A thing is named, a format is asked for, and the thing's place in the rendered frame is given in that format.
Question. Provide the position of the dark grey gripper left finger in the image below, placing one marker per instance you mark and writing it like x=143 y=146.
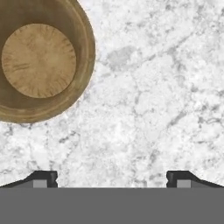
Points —
x=43 y=178

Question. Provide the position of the brown wooden bowl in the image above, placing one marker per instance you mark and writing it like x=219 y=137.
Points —
x=38 y=60

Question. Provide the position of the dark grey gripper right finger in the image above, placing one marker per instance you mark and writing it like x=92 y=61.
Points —
x=180 y=178

